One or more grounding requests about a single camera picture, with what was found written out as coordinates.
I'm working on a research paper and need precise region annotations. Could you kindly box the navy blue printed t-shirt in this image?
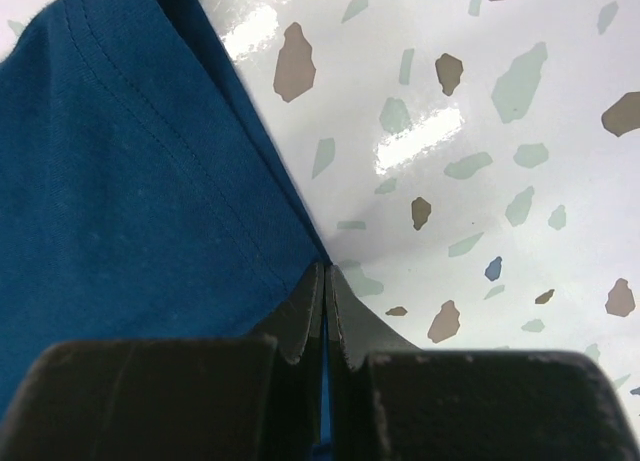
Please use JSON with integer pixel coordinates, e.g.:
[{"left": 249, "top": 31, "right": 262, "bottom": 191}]
[{"left": 1, "top": 0, "right": 329, "bottom": 425}]

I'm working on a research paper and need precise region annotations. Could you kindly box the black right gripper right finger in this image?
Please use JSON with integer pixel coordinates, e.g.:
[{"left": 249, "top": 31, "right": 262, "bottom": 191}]
[{"left": 324, "top": 266, "right": 639, "bottom": 460}]

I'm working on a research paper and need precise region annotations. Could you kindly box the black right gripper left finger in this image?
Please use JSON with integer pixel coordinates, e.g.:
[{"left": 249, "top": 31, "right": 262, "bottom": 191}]
[{"left": 1, "top": 264, "right": 324, "bottom": 460}]

